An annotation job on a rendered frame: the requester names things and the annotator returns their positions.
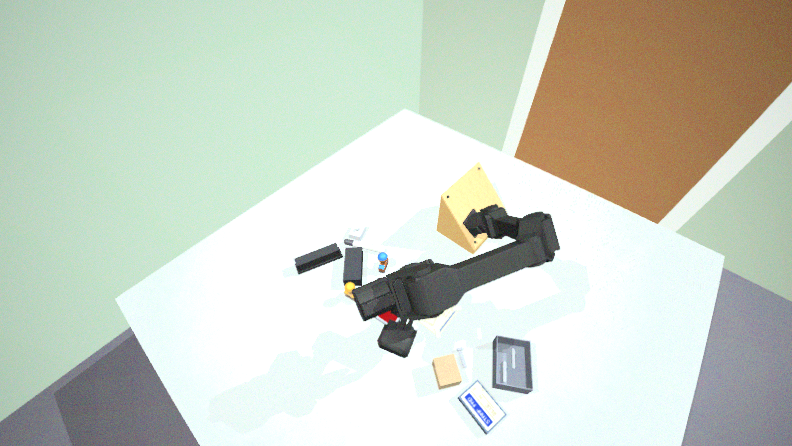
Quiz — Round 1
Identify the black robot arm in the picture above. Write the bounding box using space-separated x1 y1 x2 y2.
351 204 561 322

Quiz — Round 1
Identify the cream paper card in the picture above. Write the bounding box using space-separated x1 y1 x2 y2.
416 306 462 338

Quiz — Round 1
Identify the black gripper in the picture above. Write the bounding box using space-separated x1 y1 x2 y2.
377 319 418 358

